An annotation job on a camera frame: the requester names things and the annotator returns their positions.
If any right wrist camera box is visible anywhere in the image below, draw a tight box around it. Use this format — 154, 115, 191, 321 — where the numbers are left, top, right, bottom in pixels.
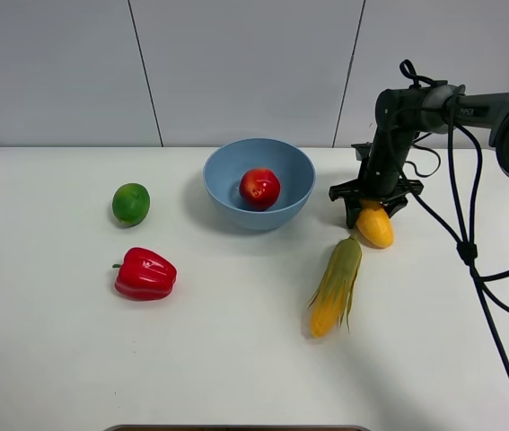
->
351, 142, 372, 161

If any yellow mango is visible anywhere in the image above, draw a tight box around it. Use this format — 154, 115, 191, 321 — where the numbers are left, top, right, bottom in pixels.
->
355, 199, 394, 249

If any blue plastic bowl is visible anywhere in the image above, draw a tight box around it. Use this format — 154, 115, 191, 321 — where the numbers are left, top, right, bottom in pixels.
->
203, 138, 316, 231

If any red apple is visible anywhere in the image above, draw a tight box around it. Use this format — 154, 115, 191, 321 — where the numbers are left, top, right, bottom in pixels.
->
239, 168, 281, 211

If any green lime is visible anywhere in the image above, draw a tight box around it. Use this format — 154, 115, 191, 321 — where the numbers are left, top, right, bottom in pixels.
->
111, 183, 151, 227

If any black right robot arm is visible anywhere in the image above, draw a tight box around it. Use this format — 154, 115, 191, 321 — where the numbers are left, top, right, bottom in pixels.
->
329, 84, 509, 228

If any corn cob with husk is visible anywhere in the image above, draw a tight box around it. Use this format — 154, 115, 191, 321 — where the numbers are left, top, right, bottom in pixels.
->
309, 236, 363, 339

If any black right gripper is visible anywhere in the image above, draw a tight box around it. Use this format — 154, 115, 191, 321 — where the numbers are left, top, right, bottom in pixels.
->
329, 128, 424, 229

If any red bell pepper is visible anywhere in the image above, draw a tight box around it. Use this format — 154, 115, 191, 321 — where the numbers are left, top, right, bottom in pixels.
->
112, 247, 177, 301

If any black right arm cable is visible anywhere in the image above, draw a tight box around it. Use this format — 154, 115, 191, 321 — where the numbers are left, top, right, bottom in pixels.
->
398, 59, 509, 431

